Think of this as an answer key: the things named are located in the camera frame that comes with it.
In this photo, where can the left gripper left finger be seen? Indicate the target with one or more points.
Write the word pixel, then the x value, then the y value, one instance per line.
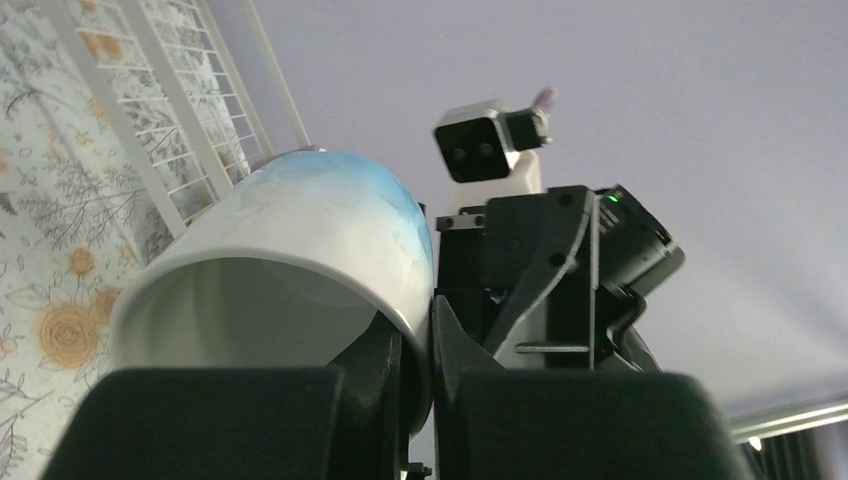
pixel 341 421

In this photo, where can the white and blue cup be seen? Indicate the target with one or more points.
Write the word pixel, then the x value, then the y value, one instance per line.
pixel 287 270

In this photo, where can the white wire dish rack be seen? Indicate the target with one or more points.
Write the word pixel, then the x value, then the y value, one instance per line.
pixel 160 64

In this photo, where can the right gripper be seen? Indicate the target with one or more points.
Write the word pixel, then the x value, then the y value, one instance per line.
pixel 556 279

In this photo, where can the mauve cup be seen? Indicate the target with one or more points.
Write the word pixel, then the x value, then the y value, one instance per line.
pixel 259 164

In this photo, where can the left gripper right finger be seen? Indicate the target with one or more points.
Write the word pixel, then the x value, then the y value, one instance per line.
pixel 497 423

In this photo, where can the floral table mat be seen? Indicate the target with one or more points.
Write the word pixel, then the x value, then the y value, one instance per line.
pixel 76 221

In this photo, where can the right aluminium frame post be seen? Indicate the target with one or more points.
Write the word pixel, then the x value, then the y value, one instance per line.
pixel 789 419

